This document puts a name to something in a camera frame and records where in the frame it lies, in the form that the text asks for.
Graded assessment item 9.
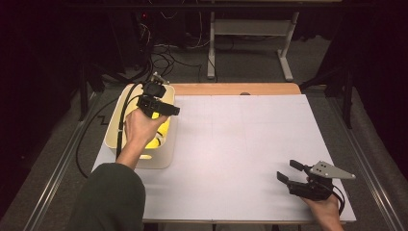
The bundle of floor cables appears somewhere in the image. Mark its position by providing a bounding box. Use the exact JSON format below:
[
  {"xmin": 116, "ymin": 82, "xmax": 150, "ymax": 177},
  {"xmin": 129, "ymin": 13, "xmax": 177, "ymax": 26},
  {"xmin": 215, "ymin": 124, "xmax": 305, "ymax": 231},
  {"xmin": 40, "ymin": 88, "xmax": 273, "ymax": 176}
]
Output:
[{"xmin": 105, "ymin": 9, "xmax": 219, "ymax": 85}]

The aluminium rail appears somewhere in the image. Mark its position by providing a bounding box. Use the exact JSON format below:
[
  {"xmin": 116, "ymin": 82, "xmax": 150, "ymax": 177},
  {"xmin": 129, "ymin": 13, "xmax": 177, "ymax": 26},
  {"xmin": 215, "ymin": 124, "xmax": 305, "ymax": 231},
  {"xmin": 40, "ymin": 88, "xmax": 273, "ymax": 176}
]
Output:
[
  {"xmin": 325, "ymin": 94, "xmax": 408, "ymax": 231},
  {"xmin": 22, "ymin": 92, "xmax": 104, "ymax": 231}
]

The dark equipment box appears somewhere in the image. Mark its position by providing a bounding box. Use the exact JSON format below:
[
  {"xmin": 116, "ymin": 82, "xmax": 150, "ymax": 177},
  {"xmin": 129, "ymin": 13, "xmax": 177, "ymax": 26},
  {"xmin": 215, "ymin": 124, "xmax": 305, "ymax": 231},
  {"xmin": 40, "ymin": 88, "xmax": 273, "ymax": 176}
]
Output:
[{"xmin": 107, "ymin": 9, "xmax": 153, "ymax": 70}]

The person's right hand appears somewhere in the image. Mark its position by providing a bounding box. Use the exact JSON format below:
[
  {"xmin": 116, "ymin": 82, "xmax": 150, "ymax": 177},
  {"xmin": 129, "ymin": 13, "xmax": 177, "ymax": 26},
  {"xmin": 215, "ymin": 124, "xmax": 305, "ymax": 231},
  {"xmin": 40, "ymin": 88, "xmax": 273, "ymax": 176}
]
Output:
[{"xmin": 300, "ymin": 193, "xmax": 341, "ymax": 222}]

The long black floor cable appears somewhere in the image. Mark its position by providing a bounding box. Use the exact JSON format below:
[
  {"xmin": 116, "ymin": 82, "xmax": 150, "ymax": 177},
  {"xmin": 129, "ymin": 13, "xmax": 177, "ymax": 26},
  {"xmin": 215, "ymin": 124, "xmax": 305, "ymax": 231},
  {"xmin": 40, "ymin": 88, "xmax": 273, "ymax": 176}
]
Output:
[{"xmin": 75, "ymin": 97, "xmax": 119, "ymax": 179}]

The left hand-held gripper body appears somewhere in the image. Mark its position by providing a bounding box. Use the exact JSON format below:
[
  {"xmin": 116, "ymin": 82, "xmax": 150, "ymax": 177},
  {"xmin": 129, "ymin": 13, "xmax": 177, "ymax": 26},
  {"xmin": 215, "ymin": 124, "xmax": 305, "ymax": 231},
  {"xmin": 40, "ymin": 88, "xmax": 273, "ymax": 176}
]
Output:
[{"xmin": 137, "ymin": 71, "xmax": 170, "ymax": 119}]

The white metal desk frame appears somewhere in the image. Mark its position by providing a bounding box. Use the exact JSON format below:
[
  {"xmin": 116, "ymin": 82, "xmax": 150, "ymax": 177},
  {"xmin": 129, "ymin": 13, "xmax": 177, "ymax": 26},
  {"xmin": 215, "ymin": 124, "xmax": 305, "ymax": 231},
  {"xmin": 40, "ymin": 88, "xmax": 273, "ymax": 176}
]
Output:
[{"xmin": 206, "ymin": 11, "xmax": 301, "ymax": 82}]

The white plastic bin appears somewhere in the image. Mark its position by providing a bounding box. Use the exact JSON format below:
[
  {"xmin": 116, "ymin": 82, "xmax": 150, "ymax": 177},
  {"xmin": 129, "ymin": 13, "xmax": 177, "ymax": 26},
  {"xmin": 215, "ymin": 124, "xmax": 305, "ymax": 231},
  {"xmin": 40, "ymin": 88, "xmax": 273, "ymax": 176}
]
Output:
[{"xmin": 104, "ymin": 84, "xmax": 178, "ymax": 170}]

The left hand-held gripper cable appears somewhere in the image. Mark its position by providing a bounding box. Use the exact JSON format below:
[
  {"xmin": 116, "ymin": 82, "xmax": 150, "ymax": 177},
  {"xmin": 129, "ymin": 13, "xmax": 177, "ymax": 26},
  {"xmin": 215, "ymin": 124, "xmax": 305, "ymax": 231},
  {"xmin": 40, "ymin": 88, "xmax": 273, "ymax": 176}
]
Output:
[{"xmin": 115, "ymin": 82, "xmax": 145, "ymax": 159}]

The black metal stand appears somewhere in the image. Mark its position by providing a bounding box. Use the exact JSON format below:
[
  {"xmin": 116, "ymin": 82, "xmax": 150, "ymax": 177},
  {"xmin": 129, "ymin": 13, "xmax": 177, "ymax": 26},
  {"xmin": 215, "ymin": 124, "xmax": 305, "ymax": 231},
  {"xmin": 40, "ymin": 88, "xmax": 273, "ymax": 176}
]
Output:
[
  {"xmin": 78, "ymin": 61, "xmax": 107, "ymax": 122},
  {"xmin": 301, "ymin": 64, "xmax": 354, "ymax": 129}
]

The wooden table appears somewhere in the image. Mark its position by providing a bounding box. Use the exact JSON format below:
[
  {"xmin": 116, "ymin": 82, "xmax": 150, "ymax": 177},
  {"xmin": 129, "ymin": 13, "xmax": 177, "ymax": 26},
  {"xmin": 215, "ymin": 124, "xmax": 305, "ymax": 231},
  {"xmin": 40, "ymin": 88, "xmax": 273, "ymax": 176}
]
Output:
[{"xmin": 140, "ymin": 82, "xmax": 325, "ymax": 225}]

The person's left hand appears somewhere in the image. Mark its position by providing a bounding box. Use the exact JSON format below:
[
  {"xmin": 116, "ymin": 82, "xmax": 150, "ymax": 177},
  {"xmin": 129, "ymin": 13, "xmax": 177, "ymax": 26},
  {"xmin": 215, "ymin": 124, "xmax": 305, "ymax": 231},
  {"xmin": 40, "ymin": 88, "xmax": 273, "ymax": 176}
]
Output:
[{"xmin": 123, "ymin": 107, "xmax": 169, "ymax": 154}]

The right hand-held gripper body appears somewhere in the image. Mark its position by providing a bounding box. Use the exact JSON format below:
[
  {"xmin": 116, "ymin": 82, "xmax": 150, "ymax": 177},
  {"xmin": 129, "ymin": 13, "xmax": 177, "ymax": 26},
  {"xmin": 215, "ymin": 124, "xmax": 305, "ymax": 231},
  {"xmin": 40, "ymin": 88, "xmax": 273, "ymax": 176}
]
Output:
[{"xmin": 287, "ymin": 160, "xmax": 356, "ymax": 202}]

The white board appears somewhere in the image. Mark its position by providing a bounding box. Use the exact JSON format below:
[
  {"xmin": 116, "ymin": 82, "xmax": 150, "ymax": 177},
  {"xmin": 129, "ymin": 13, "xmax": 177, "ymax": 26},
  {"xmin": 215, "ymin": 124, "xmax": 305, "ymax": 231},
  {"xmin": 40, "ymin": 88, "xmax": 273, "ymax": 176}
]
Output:
[{"xmin": 91, "ymin": 93, "xmax": 357, "ymax": 223}]

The hand-held gripper cable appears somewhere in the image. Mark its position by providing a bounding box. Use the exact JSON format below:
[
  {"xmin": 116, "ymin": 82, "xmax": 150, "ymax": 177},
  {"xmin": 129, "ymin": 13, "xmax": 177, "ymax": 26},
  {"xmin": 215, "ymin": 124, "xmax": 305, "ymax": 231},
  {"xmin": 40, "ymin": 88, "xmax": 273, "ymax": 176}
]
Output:
[
  {"xmin": 115, "ymin": 82, "xmax": 145, "ymax": 159},
  {"xmin": 331, "ymin": 185, "xmax": 346, "ymax": 216}
]

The right hand-held gripper cable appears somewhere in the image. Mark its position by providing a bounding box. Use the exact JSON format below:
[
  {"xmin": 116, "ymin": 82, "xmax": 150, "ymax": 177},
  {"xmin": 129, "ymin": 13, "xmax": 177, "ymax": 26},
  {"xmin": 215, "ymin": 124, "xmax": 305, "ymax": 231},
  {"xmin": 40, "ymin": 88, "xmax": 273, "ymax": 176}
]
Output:
[{"xmin": 331, "ymin": 185, "xmax": 346, "ymax": 216}]

